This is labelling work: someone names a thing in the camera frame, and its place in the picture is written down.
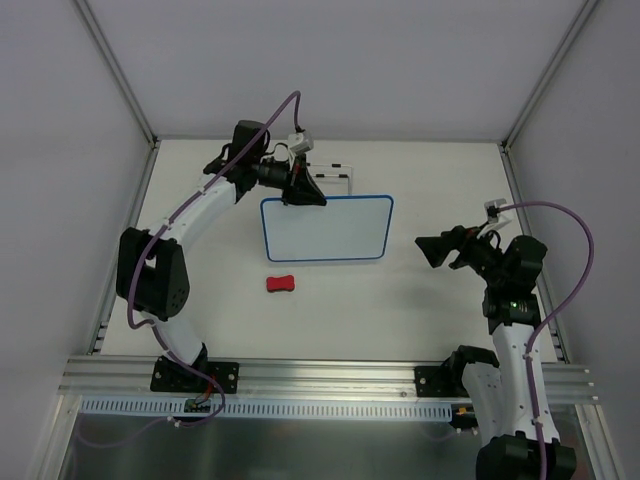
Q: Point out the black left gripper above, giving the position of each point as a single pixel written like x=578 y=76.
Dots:
x=293 y=181

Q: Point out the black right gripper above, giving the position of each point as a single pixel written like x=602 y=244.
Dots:
x=455 y=247

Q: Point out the blue framed whiteboard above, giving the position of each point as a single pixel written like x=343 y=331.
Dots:
x=347 y=228

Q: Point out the red whiteboard eraser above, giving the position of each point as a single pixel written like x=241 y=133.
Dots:
x=285 y=283

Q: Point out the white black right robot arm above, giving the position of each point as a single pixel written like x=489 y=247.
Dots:
x=505 y=384

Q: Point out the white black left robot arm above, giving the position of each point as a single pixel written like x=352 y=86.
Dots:
x=152 y=275

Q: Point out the black wire whiteboard stand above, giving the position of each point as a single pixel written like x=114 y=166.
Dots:
x=334 y=171

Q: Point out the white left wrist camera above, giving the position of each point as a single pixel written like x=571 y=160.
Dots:
x=299 y=143

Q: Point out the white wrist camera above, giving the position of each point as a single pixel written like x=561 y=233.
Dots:
x=496 y=218
x=299 y=143

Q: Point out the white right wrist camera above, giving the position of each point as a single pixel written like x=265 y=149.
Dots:
x=496 y=218

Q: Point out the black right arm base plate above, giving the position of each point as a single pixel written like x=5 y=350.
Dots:
x=438 y=382

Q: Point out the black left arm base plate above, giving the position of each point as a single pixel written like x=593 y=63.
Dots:
x=169 y=377

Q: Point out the aluminium frame profile left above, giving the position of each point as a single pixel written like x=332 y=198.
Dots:
x=103 y=46

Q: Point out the aluminium frame profile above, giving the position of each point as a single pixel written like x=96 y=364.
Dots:
x=103 y=46
x=572 y=33

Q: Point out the aluminium frame profile right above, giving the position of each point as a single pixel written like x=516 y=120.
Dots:
x=572 y=33

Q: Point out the aluminium mounting rail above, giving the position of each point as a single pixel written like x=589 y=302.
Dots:
x=308 y=379

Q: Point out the white slotted cable duct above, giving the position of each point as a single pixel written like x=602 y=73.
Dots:
x=411 y=411

